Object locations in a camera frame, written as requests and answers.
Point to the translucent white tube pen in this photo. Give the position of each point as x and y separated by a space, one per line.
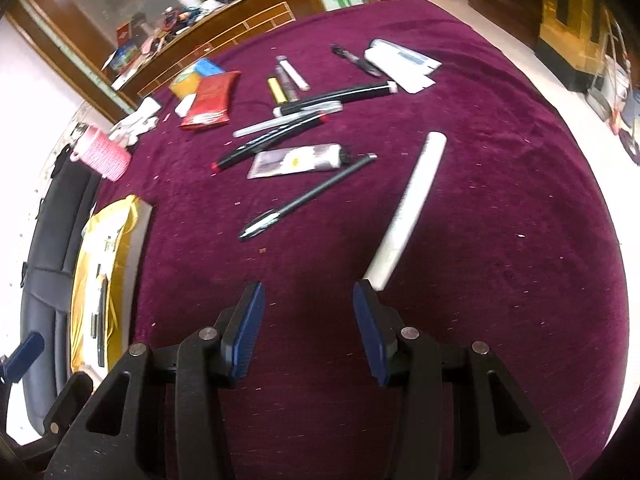
330 107

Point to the red packet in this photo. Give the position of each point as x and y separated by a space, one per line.
211 104

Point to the black red tipped marker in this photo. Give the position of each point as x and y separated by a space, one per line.
268 140

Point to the black folding fan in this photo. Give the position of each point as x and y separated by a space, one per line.
354 94

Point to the white tray with yellow tape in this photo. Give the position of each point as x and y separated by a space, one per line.
112 243

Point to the white plastic comb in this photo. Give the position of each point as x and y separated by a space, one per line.
407 214

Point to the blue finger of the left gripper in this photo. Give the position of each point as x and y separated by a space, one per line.
15 366

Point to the grey cosmetic tube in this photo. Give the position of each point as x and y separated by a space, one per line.
298 160

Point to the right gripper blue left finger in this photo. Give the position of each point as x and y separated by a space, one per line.
239 328

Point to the black pen in tray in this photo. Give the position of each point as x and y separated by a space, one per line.
100 323

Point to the black office chair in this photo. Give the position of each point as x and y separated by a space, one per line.
48 278

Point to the white paper envelope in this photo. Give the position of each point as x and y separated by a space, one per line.
411 70

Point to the wooden sideboard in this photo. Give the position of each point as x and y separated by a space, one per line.
218 31

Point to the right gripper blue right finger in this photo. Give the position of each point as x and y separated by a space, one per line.
378 326

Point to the brown packing tape roll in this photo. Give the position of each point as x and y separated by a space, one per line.
184 84

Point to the purple velvet tablecloth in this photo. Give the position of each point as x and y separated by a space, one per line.
515 246

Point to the black ballpoint pen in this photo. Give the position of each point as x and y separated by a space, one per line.
272 216

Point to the white glove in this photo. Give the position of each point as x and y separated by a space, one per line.
127 132

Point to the white eraser block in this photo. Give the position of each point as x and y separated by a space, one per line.
182 109

